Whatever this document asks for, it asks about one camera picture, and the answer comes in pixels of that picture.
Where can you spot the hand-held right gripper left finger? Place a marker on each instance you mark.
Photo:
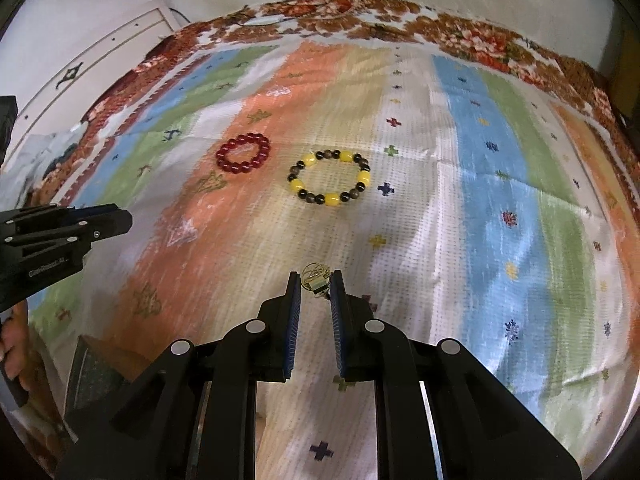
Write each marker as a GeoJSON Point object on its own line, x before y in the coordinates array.
{"type": "Point", "coordinates": [295, 320]}

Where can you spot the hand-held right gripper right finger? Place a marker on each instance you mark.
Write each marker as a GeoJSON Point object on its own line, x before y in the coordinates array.
{"type": "Point", "coordinates": [337, 320]}

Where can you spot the brown floral bedsheet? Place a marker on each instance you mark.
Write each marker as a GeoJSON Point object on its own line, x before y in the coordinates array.
{"type": "Point", "coordinates": [450, 30]}

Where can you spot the black object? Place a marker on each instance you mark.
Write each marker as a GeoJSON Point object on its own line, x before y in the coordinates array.
{"type": "Point", "coordinates": [6, 125]}

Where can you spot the grey crumpled cloth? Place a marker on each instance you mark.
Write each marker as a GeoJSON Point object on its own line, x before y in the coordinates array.
{"type": "Point", "coordinates": [35, 160]}

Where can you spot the silver metal tin box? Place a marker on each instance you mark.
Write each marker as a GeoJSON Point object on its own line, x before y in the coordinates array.
{"type": "Point", "coordinates": [100, 370]}

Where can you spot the person's left hand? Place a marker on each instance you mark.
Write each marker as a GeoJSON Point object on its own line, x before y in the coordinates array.
{"type": "Point", "coordinates": [15, 345]}

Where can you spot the dark wooden furniture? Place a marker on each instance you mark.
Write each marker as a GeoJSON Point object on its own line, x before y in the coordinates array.
{"type": "Point", "coordinates": [625, 70]}

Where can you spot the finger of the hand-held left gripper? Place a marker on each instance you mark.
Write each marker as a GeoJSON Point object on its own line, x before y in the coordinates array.
{"type": "Point", "coordinates": [35, 214]}
{"type": "Point", "coordinates": [105, 222]}

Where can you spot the white headboard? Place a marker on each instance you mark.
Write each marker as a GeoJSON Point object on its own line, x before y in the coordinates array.
{"type": "Point", "coordinates": [90, 50]}

